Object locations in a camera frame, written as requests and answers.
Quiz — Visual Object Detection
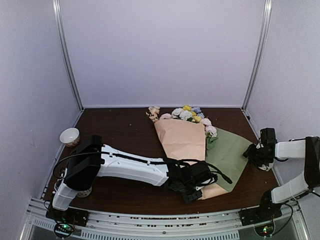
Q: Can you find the pink and green wrapping paper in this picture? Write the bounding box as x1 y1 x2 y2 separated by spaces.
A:
154 119 252 200

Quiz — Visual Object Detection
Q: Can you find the pink rose stem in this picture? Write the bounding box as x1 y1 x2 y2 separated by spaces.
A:
200 118 218 150
159 107 193 122

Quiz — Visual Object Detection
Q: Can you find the cream yellow rose spray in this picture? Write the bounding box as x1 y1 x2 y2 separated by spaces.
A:
191 115 202 123

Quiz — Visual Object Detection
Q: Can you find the blue flower stem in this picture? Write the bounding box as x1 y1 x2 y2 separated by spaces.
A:
191 106 205 119

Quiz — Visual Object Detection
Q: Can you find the yellow flower stem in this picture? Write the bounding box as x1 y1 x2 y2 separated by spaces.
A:
183 105 196 122

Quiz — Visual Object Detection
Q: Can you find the peach blossom stem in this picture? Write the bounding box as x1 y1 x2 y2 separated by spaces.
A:
145 105 161 123

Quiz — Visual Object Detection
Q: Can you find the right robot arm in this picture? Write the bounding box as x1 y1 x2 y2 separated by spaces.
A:
242 128 320 221

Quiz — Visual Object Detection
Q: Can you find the white printed ribbon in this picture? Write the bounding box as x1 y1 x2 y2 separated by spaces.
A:
258 163 273 172

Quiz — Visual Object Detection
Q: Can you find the patterned mug with orange inside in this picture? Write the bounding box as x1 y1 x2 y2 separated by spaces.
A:
76 187 92 198

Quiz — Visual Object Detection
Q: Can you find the small white patterned teacup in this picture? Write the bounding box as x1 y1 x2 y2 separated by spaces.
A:
59 127 80 148

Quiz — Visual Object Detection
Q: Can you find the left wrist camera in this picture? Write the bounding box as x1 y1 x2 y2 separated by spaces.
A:
195 186 205 191

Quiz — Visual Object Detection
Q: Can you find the aluminium front rail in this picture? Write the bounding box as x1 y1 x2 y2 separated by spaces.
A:
23 194 305 240

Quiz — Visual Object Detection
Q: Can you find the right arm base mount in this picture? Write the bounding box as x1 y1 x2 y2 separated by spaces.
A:
238 207 282 238

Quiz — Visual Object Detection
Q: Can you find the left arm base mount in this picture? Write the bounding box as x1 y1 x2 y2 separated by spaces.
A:
45 207 89 239

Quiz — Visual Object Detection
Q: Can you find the right aluminium frame post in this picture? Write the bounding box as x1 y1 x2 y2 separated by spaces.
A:
241 0 273 113

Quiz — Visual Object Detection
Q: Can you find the aluminium frame post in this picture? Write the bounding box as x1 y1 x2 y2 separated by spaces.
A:
52 0 84 112
241 0 273 113

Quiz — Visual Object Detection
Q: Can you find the left aluminium frame post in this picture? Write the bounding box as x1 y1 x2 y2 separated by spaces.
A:
52 0 84 112

